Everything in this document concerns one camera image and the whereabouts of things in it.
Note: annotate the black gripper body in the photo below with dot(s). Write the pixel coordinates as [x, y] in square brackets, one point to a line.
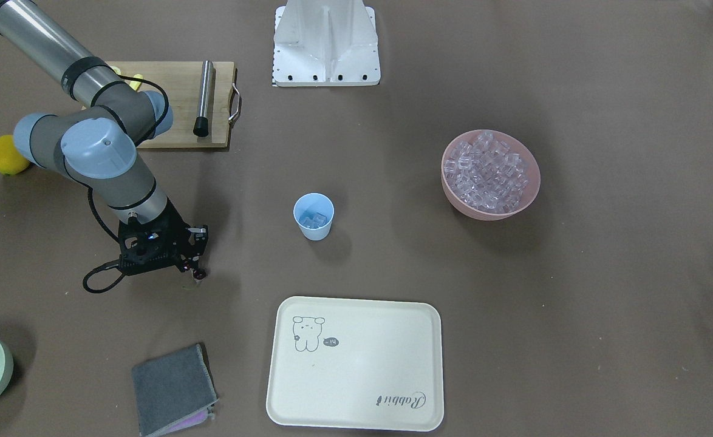
[180, 233]

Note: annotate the dark red cherry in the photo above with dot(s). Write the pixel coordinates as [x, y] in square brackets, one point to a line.
[199, 274]

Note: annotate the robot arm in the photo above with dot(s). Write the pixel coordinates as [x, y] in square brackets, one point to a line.
[97, 146]

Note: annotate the light blue cup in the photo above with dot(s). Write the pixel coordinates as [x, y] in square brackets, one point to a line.
[315, 203]

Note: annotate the pile of clear ice cubes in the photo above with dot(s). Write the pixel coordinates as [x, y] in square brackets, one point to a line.
[485, 173]

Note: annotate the steel muddler black tip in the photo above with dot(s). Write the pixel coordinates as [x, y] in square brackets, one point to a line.
[201, 126]

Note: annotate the grey folded cloth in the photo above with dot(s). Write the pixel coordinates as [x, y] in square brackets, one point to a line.
[174, 391]

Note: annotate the yellow plastic knife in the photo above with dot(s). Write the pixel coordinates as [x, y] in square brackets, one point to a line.
[136, 81]

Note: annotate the wooden cutting board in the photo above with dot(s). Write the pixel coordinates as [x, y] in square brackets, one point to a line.
[181, 81]

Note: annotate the yellow lemon upper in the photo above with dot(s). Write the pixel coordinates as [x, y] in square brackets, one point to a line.
[11, 161]

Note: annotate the cream rabbit tray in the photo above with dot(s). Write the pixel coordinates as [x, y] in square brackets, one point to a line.
[356, 364]

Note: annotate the pink bowl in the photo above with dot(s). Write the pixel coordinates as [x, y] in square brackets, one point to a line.
[491, 194]

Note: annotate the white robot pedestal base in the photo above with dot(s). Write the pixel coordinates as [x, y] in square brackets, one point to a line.
[325, 44]

